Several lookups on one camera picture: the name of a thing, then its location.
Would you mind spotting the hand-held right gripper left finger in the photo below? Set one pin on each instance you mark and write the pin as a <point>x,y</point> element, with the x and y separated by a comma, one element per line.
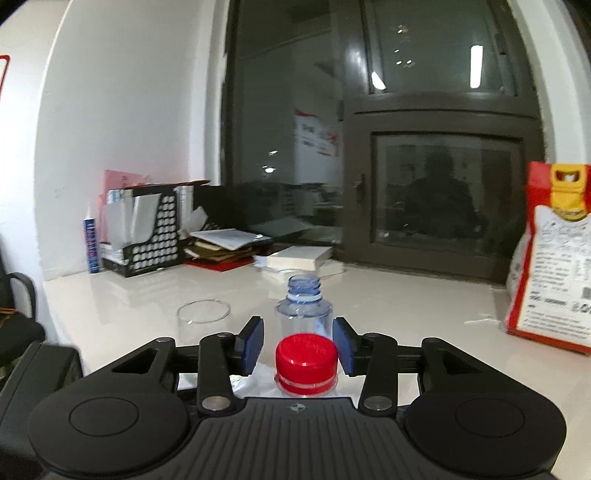
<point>251,345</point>

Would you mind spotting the red framed wall sign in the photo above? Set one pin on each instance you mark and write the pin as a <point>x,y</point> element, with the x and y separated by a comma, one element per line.
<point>3,69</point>

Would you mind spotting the clear glass cup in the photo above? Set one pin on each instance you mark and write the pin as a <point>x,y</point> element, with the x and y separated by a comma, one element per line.
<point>203,310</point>

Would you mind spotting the stack of folders and papers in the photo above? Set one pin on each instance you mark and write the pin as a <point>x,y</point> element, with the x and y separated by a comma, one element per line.
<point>224,247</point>

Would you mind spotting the thick white book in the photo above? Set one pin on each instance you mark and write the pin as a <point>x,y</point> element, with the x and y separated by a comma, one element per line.
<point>300,256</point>

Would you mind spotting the clear plastic bottle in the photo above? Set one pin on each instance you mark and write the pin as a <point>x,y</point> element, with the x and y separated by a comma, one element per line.
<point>258,385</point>

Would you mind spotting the dark window frame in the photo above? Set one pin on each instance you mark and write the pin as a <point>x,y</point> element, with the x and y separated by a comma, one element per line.
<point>351,184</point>

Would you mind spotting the black file organizer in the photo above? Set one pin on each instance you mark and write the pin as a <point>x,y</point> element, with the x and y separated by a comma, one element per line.
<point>154,240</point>

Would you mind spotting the black office chair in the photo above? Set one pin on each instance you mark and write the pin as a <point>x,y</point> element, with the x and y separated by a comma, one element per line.
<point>16,323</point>

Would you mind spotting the pink paper sheets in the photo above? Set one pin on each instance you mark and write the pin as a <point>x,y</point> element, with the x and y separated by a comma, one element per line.
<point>121,181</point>

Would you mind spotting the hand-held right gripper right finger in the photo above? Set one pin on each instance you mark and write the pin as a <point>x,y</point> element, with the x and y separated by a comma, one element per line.
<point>344,347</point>

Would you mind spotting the blue tube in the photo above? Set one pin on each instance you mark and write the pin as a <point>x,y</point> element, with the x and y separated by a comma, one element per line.
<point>91,247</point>

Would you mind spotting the red yellow rice bag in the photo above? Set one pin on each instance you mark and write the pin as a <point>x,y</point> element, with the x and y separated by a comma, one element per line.
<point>554,277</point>

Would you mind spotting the red bottle cap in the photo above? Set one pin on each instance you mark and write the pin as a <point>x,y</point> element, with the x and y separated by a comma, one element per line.
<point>306,357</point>

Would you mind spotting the open clear bottle blue neck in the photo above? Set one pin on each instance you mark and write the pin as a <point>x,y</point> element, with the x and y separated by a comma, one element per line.
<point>302,309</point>

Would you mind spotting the white red poster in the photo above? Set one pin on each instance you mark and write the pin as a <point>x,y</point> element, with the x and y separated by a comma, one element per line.
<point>317,138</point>

